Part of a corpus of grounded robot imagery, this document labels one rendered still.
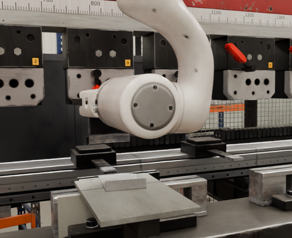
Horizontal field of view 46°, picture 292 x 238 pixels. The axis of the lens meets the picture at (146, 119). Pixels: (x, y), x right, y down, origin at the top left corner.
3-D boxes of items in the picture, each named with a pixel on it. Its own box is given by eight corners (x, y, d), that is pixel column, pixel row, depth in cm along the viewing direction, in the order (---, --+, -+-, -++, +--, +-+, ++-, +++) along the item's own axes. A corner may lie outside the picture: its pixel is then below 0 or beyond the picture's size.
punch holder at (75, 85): (69, 105, 74) (66, 27, 73) (64, 103, 82) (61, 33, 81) (134, 103, 80) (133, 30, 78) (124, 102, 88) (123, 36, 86)
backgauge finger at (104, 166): (86, 180, 85) (85, 160, 84) (70, 160, 109) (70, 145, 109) (133, 175, 89) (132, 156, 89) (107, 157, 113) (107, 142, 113)
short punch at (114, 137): (90, 144, 80) (89, 103, 79) (88, 143, 82) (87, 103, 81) (131, 141, 84) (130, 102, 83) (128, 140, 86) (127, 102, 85)
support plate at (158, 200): (100, 227, 54) (100, 221, 54) (74, 185, 79) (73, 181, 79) (201, 212, 61) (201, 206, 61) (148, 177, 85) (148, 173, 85)
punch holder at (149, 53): (155, 102, 81) (154, 31, 80) (142, 101, 89) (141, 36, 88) (210, 101, 87) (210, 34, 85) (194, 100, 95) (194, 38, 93)
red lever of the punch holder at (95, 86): (94, 115, 72) (93, 69, 72) (90, 114, 76) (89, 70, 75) (102, 115, 73) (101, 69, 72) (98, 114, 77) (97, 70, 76)
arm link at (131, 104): (154, 80, 57) (99, 74, 54) (192, 77, 45) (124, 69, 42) (150, 130, 58) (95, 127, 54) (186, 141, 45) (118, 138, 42)
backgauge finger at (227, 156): (220, 166, 98) (220, 149, 98) (180, 151, 122) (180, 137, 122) (255, 163, 102) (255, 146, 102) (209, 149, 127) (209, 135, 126)
